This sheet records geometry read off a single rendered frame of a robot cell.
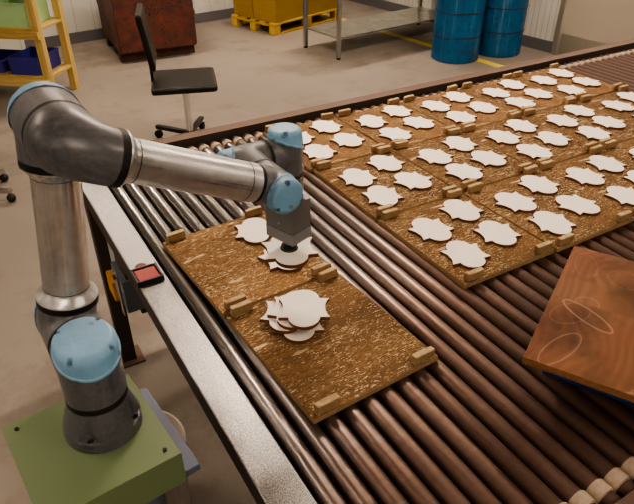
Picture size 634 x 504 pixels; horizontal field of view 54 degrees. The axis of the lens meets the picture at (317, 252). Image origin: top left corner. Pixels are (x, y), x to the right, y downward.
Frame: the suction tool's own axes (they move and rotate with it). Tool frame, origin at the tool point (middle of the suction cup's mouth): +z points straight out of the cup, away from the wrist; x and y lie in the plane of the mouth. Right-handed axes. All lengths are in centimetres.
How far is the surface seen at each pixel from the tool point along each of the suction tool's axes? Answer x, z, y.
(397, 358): -3.5, 18.4, -30.5
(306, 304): -0.6, 13.9, -4.7
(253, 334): 12.5, 18.4, 1.1
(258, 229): -21.9, 17.3, 34.1
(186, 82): -179, 60, 269
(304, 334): 5.3, 17.3, -9.3
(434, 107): -148, 17, 49
